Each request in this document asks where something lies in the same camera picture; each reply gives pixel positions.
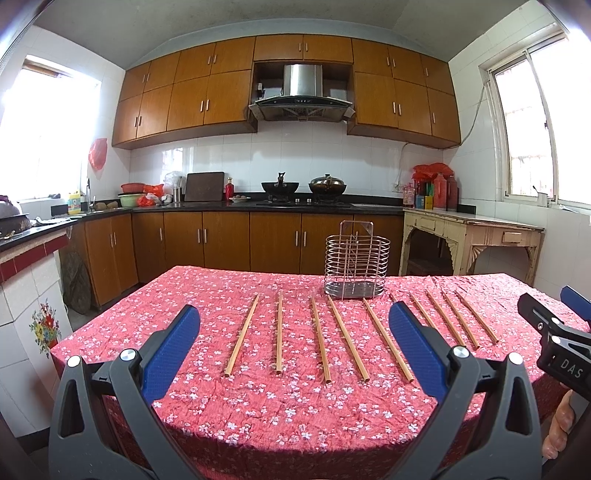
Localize lower wooden kitchen cabinets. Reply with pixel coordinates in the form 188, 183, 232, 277
68, 211, 403, 309

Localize wooden chopstick one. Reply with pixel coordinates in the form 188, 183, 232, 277
224, 294, 259, 376

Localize red plastic basin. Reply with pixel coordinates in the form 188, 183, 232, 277
121, 182, 144, 194

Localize dark sauce bottle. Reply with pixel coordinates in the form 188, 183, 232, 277
446, 174, 459, 211

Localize steel range hood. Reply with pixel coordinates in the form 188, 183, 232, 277
249, 61, 355, 122

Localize dark wooden cutting board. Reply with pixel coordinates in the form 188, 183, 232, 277
184, 172, 224, 202

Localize wire utensil holder basket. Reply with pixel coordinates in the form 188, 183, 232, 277
325, 220, 391, 300

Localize red bottle on counter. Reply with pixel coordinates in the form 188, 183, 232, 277
224, 178, 235, 201

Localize wooden chopstick three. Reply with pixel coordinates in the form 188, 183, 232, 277
311, 296, 332, 384

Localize red plastic bag on wall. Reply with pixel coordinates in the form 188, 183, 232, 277
88, 137, 108, 172

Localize wooden chopstick two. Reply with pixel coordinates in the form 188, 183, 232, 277
276, 292, 283, 374

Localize upper wooden wall cabinets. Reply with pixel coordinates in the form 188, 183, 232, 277
112, 34, 461, 149

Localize wooden chopstick eight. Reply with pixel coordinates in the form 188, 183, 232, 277
425, 290, 466, 347

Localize wooden chopstick nine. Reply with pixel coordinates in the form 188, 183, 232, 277
441, 290, 480, 350

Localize gas stove top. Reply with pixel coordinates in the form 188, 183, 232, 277
256, 198, 353, 208

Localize wooden chopstick four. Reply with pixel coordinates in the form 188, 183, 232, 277
327, 295, 370, 382

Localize cream wooden side table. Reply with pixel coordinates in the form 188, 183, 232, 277
399, 208, 544, 287

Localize wooden chopstick five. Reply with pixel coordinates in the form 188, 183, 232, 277
363, 298, 415, 382

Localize black wok on stove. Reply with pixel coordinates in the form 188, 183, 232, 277
262, 172, 300, 203

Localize right window frame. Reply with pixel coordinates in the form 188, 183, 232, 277
480, 23, 590, 209

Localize wooden chopstick ten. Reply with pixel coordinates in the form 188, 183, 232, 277
455, 291, 499, 345

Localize red oil jug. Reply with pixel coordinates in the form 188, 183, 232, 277
433, 173, 448, 210

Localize wooden chopstick seven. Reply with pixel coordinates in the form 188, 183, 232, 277
409, 292, 439, 331

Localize yellow dish soap bottle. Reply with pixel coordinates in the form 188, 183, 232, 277
67, 191, 82, 215

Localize person's right hand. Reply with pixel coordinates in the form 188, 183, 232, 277
542, 390, 575, 460

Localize lidded dark cooking pot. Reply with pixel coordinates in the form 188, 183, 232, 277
308, 173, 346, 201

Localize green basin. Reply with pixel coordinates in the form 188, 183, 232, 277
118, 193, 144, 208

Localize red floral tablecloth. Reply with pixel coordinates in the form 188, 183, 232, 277
51, 266, 565, 479

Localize small plate of food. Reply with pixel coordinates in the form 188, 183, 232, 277
229, 195, 250, 203

